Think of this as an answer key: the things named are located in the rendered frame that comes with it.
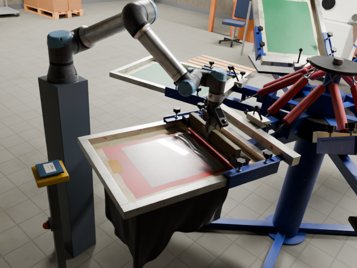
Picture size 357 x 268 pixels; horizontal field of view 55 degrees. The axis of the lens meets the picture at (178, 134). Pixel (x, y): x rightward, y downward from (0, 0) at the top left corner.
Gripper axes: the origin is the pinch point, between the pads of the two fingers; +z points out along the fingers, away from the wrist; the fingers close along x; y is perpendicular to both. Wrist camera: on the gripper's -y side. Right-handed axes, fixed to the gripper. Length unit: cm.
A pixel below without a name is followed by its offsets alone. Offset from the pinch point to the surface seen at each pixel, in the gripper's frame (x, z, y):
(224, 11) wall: -539, 81, 677
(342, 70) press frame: -76, -31, -10
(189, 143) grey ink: 9.1, 5.2, 6.6
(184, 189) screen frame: 33.1, 2.1, -27.3
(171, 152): 21.2, 5.5, 3.6
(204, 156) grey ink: 8.2, 5.1, -6.3
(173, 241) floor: -2, 101, 27
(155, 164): 33.2, 5.5, -2.6
